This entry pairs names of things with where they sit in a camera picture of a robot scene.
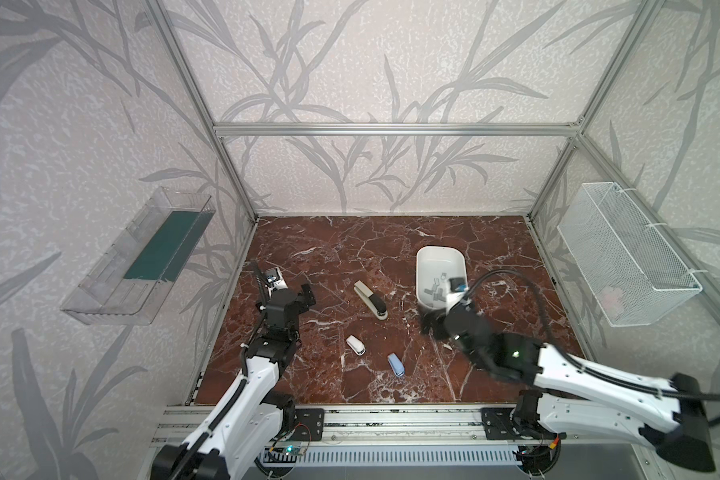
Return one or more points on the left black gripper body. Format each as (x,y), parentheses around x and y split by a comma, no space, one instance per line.
(281,297)

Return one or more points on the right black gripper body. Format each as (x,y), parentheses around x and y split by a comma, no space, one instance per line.
(442,317)

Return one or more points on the small white stapler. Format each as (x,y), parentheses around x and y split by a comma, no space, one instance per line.
(356,345)

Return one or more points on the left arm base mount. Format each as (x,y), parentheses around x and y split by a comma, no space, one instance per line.
(307,426)

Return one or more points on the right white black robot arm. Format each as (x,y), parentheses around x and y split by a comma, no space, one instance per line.
(564,394)

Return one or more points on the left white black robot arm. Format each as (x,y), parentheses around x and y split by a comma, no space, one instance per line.
(251,413)

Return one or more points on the white wire mesh basket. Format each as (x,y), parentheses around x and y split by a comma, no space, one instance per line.
(634,274)

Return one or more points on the grey white large stapler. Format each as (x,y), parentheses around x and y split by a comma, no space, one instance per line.
(372,300)

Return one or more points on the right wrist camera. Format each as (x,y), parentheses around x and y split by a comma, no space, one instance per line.
(457,289)

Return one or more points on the aluminium front rail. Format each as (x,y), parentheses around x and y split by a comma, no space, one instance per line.
(365,424)

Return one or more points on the green circuit board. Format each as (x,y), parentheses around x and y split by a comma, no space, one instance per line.
(287,453)

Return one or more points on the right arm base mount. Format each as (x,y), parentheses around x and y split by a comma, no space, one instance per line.
(498,424)

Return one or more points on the clear wall shelf green mat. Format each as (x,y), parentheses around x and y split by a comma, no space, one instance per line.
(129,284)

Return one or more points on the white plastic tray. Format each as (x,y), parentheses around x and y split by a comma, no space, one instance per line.
(431,261)

